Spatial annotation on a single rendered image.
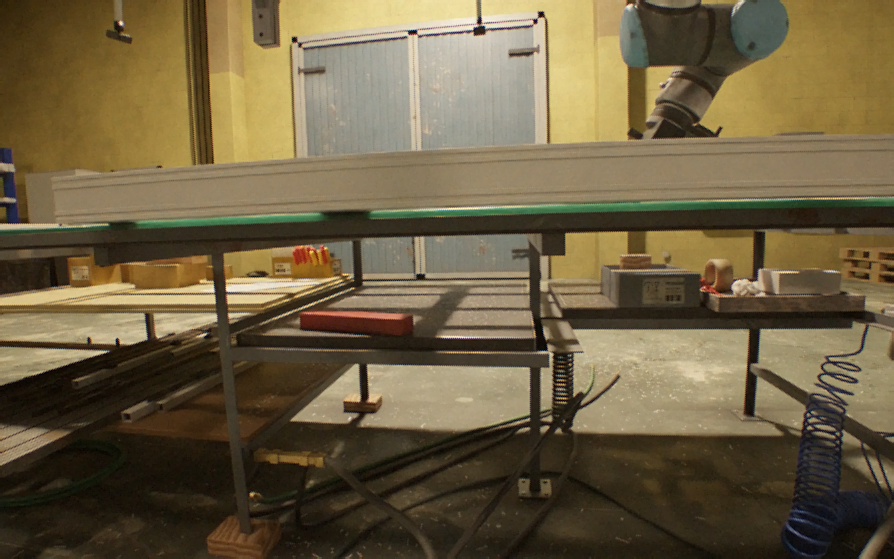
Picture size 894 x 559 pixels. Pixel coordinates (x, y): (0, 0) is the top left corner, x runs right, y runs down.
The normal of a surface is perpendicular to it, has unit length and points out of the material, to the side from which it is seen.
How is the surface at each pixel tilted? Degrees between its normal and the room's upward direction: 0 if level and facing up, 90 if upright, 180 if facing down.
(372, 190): 90
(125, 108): 90
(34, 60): 90
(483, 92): 90
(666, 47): 136
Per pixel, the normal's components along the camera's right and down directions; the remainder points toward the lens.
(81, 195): -0.14, 0.11
